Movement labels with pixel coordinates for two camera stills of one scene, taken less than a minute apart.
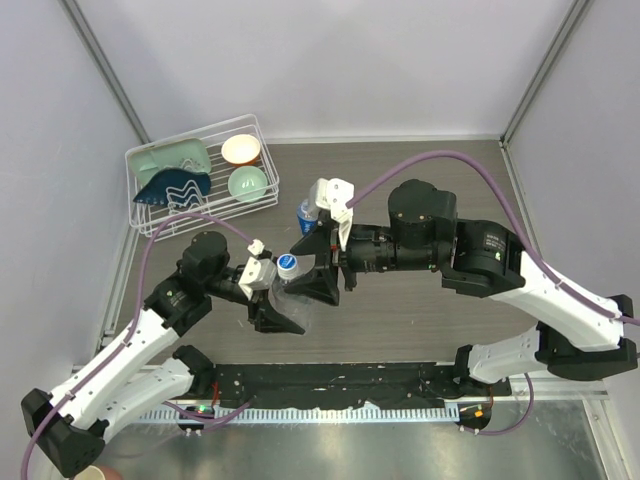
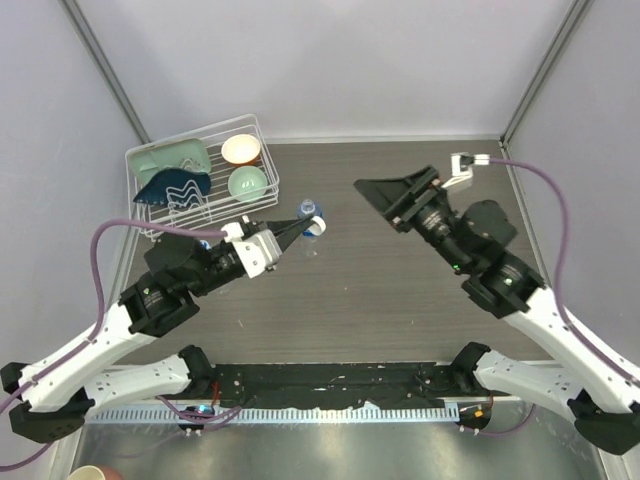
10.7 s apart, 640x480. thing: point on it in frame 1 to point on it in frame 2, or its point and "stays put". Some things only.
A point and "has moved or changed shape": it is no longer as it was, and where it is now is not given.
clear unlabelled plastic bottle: (294, 308) has moved or changed shape
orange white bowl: (241, 150) stays put
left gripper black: (264, 316) to (285, 231)
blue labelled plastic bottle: (307, 216) stays put
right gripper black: (321, 284) to (391, 196)
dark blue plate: (176, 188) stays put
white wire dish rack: (210, 173) stays put
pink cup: (110, 473) stays put
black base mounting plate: (350, 385) stays put
